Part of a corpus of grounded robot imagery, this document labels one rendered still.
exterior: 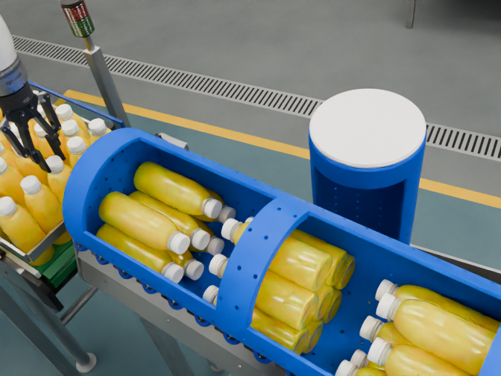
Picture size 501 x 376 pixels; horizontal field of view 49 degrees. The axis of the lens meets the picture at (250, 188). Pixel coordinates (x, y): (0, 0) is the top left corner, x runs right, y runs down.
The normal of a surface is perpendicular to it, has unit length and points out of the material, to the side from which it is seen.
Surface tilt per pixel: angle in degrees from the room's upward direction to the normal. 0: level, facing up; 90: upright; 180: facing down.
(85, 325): 0
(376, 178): 90
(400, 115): 0
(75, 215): 63
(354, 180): 90
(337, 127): 0
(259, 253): 21
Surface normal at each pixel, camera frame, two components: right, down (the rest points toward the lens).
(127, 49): -0.13, -0.66
